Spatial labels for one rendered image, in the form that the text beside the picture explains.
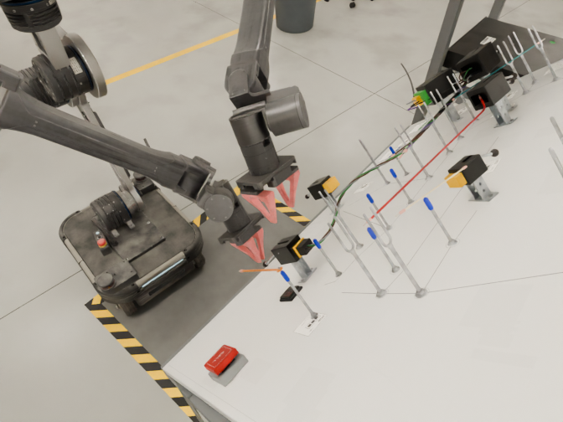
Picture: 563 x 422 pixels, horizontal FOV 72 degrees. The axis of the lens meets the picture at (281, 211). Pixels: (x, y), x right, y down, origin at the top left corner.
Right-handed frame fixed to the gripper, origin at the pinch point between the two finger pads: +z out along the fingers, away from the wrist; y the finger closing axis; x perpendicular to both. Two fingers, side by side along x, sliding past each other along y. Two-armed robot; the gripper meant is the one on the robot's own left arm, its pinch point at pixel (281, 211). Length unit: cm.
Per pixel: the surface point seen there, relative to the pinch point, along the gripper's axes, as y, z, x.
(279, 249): -1.3, 8.9, 3.4
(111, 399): -35, 85, 106
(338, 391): -23.2, 7.9, -25.5
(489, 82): 49, -4, -23
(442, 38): 92, -7, 3
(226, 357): -24.1, 13.3, -2.0
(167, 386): -17, 90, 93
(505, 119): 50, 5, -25
